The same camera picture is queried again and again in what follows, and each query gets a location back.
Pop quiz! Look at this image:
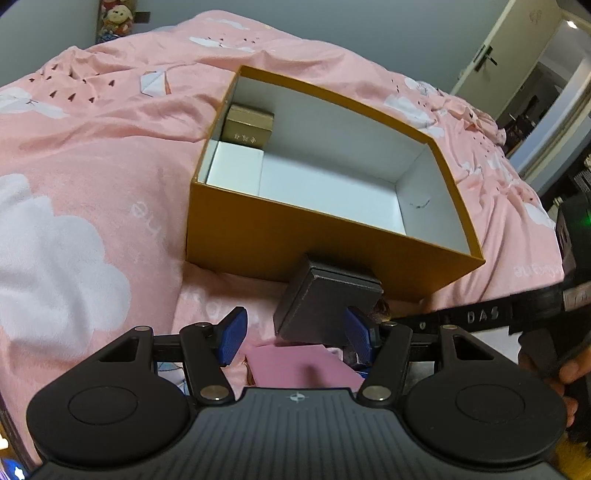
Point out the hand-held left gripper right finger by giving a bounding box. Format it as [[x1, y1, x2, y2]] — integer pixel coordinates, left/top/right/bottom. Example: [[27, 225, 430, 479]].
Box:
[[345, 305, 497, 408]]

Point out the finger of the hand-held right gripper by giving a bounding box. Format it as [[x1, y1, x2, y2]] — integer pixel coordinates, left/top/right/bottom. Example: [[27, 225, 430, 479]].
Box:
[[390, 285, 570, 334]]

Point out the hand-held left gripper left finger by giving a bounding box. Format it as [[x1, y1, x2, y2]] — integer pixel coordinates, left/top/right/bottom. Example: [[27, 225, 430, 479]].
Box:
[[95, 306, 250, 405]]

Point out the patterned cloth pouch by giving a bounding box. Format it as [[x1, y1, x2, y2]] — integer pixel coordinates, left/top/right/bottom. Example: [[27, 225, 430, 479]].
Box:
[[369, 299, 394, 325]]

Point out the black square box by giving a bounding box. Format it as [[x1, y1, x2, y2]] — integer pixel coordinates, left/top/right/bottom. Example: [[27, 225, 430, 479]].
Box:
[[272, 253, 385, 346]]

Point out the orange cardboard box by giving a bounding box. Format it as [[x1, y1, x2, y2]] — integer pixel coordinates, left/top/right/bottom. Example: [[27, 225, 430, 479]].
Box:
[[185, 65, 486, 308]]

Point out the person's right hand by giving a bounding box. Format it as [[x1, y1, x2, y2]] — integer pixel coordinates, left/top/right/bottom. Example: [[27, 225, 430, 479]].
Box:
[[517, 344, 580, 430]]

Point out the dark furniture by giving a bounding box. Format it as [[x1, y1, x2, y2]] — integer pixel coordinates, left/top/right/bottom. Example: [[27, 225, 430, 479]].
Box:
[[503, 95, 543, 155]]

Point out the white box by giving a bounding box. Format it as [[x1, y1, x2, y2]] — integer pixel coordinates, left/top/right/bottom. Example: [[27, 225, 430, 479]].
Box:
[[205, 140, 265, 197]]

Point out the pink cloud-print bedsheet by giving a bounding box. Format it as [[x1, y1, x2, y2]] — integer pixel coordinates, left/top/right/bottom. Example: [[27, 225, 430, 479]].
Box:
[[0, 9, 568, 467]]

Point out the small brown box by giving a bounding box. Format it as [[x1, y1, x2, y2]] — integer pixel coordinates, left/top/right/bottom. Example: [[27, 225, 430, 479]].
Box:
[[222, 104, 276, 149]]

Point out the white door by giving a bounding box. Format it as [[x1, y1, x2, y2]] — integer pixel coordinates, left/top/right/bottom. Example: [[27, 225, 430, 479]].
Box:
[[450, 0, 546, 100]]

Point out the black door handle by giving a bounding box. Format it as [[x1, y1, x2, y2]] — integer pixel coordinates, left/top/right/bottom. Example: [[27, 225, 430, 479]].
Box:
[[471, 44, 500, 70]]

